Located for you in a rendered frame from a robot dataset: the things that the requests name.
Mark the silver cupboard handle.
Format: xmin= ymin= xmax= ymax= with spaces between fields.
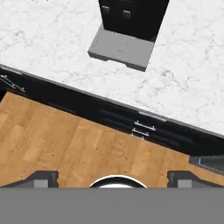
xmin=0 ymin=74 xmax=26 ymax=94

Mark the black coffee machine grey base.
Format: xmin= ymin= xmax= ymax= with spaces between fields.
xmin=87 ymin=0 xmax=171 ymax=73

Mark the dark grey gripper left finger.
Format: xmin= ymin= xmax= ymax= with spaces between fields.
xmin=2 ymin=171 xmax=60 ymax=189

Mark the long silver drawer handle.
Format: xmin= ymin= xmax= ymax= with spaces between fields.
xmin=133 ymin=120 xmax=157 ymax=132

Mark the short silver drawer handle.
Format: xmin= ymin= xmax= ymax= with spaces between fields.
xmin=131 ymin=128 xmax=151 ymax=137

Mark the black and white round object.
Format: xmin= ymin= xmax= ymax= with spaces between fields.
xmin=88 ymin=175 xmax=148 ymax=189

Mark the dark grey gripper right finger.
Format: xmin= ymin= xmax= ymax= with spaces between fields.
xmin=167 ymin=171 xmax=224 ymax=189

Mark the black drawer front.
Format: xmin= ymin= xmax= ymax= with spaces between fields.
xmin=0 ymin=66 xmax=224 ymax=158

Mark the dark grey appliance panel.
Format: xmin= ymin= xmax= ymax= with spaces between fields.
xmin=188 ymin=155 xmax=224 ymax=176

